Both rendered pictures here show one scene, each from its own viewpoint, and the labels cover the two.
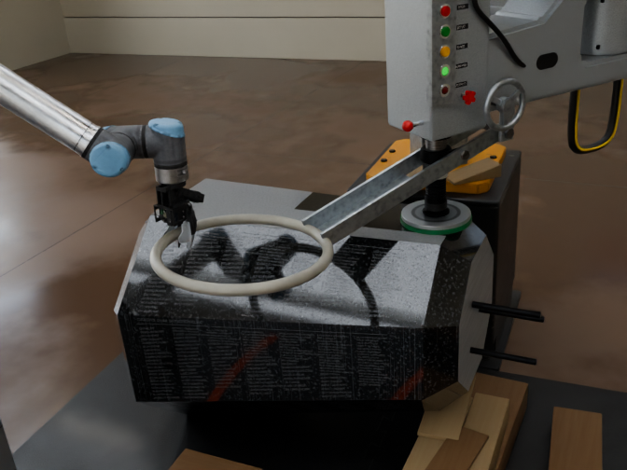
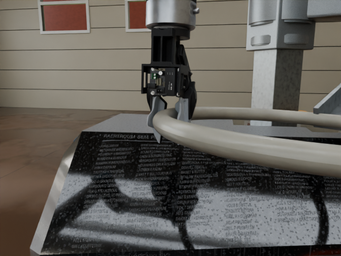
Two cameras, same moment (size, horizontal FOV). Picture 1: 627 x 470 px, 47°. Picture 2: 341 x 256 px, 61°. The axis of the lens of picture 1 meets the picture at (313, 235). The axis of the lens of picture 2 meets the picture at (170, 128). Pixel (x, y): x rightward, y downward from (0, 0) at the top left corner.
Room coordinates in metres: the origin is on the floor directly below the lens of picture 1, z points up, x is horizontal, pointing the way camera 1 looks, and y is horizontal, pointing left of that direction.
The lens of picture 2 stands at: (1.35, 0.54, 1.06)
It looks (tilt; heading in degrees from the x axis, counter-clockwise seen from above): 12 degrees down; 343
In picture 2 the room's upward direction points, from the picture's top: straight up
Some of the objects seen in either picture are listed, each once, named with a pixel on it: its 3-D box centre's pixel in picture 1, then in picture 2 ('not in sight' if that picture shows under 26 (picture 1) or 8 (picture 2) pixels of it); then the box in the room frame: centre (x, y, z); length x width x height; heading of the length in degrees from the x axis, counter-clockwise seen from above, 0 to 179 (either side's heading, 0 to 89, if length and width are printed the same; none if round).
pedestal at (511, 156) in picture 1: (438, 248); not in sight; (2.82, -0.54, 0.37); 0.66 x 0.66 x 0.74; 66
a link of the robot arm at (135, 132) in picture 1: (124, 143); not in sight; (1.88, 0.49, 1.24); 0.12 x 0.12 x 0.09; 1
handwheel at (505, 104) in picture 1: (496, 102); not in sight; (1.98, -0.54, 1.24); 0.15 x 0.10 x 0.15; 117
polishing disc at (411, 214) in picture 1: (436, 214); not in sight; (2.04, -0.38, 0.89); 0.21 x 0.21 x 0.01
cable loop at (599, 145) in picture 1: (595, 107); not in sight; (2.33, -0.97, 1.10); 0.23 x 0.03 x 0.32; 117
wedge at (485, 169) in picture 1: (471, 171); not in sight; (2.59, -0.63, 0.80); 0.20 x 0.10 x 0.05; 105
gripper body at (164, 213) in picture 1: (173, 201); (168, 64); (1.88, 0.38, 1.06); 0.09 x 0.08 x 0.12; 146
